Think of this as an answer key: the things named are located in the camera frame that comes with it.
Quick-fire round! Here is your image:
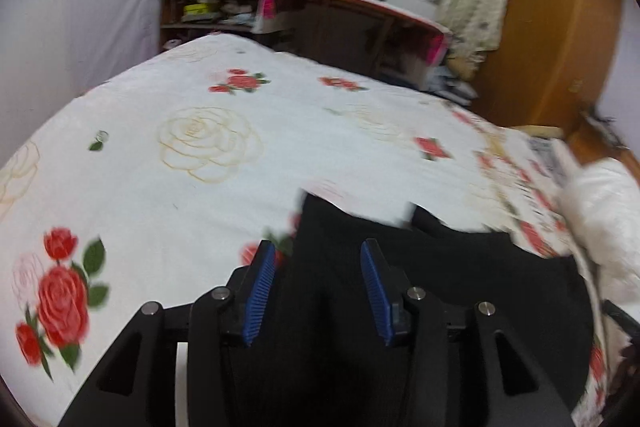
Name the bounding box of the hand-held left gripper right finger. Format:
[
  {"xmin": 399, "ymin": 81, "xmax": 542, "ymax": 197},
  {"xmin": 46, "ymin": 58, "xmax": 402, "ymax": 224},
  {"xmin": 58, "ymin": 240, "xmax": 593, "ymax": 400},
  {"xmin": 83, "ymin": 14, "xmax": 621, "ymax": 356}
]
[{"xmin": 360, "ymin": 238, "xmax": 573, "ymax": 427}]

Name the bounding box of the pile of clothes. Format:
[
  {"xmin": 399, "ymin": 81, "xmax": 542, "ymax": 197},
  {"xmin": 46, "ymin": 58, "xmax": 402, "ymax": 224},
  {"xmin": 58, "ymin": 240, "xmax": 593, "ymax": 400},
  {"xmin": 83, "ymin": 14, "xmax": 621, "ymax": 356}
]
[{"xmin": 430, "ymin": 52, "xmax": 481, "ymax": 102}]

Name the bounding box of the wooden headboard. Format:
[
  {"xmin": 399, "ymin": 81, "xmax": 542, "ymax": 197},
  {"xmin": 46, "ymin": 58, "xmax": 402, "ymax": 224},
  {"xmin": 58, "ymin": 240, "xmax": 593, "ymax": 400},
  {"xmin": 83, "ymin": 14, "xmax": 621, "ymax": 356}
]
[{"xmin": 565, "ymin": 107, "xmax": 640, "ymax": 162}]

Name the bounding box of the white quilt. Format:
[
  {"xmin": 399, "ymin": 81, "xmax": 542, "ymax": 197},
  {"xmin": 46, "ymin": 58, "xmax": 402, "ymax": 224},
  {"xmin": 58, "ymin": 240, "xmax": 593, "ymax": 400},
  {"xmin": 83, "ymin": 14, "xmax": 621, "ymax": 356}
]
[{"xmin": 557, "ymin": 139, "xmax": 640, "ymax": 308}]

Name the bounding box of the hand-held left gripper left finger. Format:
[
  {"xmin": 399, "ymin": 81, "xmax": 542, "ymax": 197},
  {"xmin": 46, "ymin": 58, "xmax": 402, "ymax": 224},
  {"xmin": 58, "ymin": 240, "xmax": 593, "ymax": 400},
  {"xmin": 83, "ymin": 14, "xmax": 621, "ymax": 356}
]
[{"xmin": 57, "ymin": 239, "xmax": 278, "ymax": 427}]

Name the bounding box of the black coat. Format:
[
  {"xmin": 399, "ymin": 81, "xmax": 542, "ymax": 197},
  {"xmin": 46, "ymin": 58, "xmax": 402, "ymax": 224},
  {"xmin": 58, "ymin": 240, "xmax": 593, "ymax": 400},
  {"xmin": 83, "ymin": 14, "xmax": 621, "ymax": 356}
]
[{"xmin": 220, "ymin": 189, "xmax": 593, "ymax": 427}]

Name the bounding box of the wooden desk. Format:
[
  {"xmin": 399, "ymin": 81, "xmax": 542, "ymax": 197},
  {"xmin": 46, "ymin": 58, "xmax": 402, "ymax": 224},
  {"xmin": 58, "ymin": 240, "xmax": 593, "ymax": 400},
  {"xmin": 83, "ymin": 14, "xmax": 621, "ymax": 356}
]
[{"xmin": 252, "ymin": 0, "xmax": 453, "ymax": 92}]

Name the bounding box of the white rose-print blanket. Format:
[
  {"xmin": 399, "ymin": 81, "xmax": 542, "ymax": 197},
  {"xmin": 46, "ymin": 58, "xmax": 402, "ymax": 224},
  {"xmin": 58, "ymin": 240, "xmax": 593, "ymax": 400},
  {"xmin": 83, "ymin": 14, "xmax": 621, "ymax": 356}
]
[{"xmin": 0, "ymin": 32, "xmax": 640, "ymax": 427}]

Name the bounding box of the orange wooden door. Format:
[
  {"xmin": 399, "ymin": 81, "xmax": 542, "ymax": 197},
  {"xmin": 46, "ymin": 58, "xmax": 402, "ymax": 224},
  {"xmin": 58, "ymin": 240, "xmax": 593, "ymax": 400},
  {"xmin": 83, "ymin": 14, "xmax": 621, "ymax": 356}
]
[{"xmin": 470, "ymin": 0, "xmax": 626, "ymax": 138}]

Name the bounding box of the wooden shelf unit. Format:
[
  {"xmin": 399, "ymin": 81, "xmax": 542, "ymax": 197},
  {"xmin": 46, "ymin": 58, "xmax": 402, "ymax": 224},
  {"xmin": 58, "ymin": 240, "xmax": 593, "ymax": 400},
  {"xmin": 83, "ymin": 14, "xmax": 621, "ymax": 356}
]
[{"xmin": 157, "ymin": 0, "xmax": 271, "ymax": 52}]

